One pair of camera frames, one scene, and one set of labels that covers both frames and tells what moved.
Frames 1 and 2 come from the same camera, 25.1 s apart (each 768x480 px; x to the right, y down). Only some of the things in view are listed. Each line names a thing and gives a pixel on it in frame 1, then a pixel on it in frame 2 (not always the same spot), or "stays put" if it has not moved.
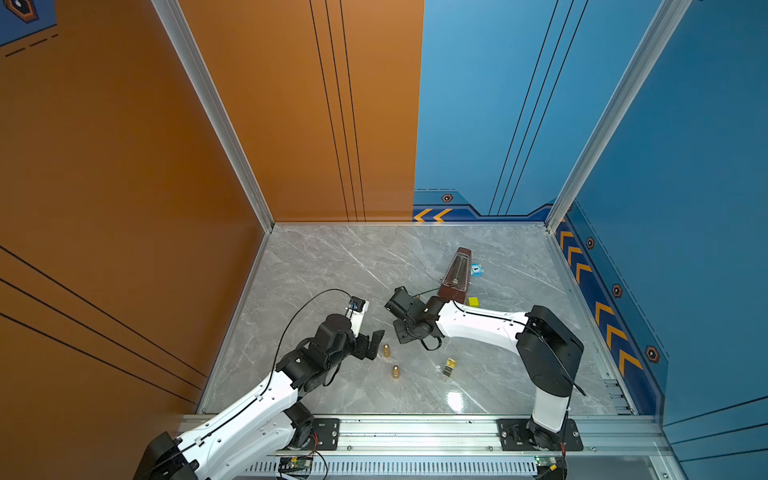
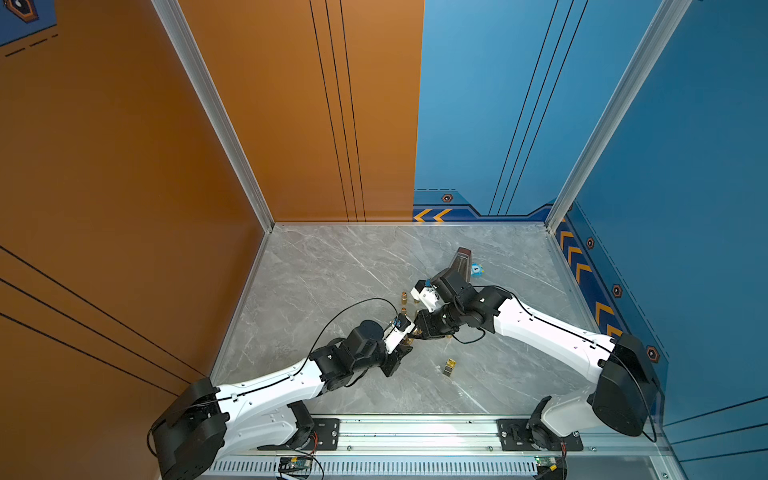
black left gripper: (361, 340) → (395, 358)
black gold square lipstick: (449, 366) stays put
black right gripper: (400, 337) stays put
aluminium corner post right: (659, 30) stays put
